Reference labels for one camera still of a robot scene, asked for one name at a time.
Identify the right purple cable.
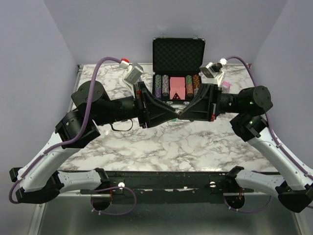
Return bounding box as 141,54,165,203
224,56,313,213

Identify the purple cable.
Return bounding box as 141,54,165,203
9,56,137,216
224,56,313,213

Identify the black poker chip case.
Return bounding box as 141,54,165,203
152,38,205,104

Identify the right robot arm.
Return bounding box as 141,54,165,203
178,84,313,213

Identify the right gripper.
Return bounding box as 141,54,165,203
178,83,245,121

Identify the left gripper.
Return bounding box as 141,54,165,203
93,81,179,128

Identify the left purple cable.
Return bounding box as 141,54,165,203
9,56,137,216

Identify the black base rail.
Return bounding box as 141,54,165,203
74,170,269,205

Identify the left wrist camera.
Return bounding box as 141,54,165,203
120,58,144,91

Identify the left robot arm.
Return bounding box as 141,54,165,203
9,81,177,204

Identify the pink box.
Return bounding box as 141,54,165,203
220,81,231,94

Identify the red playing card deck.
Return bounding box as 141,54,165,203
169,77,186,100

